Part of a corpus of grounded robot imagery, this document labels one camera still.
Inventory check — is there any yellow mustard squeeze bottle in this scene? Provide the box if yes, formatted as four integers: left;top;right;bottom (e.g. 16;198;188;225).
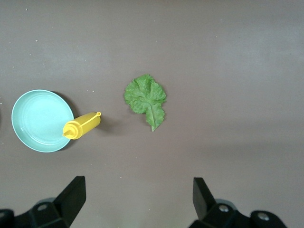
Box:
62;111;102;140

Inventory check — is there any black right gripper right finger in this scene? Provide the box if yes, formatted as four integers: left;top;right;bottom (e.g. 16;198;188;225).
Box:
189;177;288;228

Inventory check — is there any mint green round plate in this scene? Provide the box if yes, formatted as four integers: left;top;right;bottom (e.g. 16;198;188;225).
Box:
11;89;75;153

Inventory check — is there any green lettuce leaf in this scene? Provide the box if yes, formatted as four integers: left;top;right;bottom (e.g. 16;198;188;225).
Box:
123;74;167;133

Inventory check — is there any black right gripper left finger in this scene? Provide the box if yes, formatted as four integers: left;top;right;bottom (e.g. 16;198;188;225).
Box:
0;175;86;228

